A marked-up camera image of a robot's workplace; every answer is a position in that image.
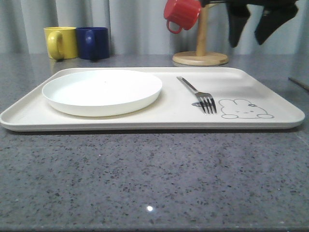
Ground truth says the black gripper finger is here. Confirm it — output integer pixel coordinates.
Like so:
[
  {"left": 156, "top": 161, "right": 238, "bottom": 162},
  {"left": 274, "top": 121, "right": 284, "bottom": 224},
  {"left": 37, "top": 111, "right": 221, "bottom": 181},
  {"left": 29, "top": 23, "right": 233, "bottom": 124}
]
[
  {"left": 227, "top": 4, "right": 251, "bottom": 47},
  {"left": 254, "top": 4, "right": 298, "bottom": 45}
]

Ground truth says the silver metal chopstick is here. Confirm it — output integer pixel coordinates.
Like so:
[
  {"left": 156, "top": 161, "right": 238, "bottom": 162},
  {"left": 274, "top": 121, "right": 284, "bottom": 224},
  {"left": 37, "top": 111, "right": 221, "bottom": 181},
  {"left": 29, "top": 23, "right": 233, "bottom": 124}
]
[{"left": 288, "top": 77, "right": 309, "bottom": 92}]

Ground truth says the silver metal fork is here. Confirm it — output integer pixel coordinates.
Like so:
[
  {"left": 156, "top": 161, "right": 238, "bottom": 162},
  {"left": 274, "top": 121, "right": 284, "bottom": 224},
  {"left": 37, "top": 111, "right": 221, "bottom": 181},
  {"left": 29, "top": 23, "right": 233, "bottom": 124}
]
[{"left": 176, "top": 76, "right": 217, "bottom": 115}]

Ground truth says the white round plate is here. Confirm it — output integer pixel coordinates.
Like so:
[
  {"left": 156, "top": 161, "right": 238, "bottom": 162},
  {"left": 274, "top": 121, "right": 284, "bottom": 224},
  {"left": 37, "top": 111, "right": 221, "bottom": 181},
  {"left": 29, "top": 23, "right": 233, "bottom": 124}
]
[{"left": 42, "top": 69, "right": 163, "bottom": 117}]

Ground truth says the red ribbed mug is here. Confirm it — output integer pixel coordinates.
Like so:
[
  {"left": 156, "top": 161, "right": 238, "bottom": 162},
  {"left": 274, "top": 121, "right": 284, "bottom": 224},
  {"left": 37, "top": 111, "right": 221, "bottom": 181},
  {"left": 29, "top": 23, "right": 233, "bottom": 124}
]
[{"left": 164, "top": 0, "right": 202, "bottom": 34}]

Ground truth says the wooden mug tree stand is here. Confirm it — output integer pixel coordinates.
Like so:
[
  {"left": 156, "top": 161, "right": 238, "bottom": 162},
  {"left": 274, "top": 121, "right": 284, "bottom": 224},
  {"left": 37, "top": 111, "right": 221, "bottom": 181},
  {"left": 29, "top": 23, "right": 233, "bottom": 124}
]
[{"left": 172, "top": 4, "right": 229, "bottom": 66}]

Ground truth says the beige rabbit serving tray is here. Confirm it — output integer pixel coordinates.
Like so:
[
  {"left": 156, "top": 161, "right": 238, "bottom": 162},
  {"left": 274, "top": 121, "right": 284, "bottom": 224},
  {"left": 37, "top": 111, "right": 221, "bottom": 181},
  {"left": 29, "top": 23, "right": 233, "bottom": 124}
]
[{"left": 0, "top": 67, "right": 305, "bottom": 131}]

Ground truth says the grey curtain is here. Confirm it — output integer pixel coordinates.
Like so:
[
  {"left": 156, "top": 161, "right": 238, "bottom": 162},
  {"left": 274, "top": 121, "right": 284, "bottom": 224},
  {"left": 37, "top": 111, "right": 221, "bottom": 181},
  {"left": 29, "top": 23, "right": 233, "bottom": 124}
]
[{"left": 0, "top": 0, "right": 309, "bottom": 55}]

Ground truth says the dark blue mug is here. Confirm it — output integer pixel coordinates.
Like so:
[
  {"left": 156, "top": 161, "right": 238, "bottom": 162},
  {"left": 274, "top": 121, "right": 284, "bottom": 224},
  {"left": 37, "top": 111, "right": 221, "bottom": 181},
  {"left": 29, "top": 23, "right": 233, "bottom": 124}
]
[{"left": 76, "top": 27, "right": 110, "bottom": 60}]

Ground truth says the yellow mug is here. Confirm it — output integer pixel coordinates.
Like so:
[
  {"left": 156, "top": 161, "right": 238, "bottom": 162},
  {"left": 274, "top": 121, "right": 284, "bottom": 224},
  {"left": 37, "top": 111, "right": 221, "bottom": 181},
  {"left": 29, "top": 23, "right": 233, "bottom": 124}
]
[{"left": 43, "top": 27, "right": 78, "bottom": 60}]

